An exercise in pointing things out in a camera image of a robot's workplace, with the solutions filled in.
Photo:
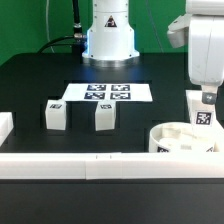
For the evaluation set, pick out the white front fence bar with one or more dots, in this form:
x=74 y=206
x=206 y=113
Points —
x=111 y=165

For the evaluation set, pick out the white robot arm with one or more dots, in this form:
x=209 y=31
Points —
x=111 y=42

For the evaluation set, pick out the white sheet with tags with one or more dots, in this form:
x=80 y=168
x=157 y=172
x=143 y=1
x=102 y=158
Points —
x=103 y=91

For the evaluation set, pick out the white left fence bar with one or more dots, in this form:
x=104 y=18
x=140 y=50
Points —
x=6 y=125

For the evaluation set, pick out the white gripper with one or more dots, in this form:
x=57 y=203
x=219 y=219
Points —
x=204 y=36

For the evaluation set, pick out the white round stool seat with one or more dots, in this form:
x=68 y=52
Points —
x=176 y=137

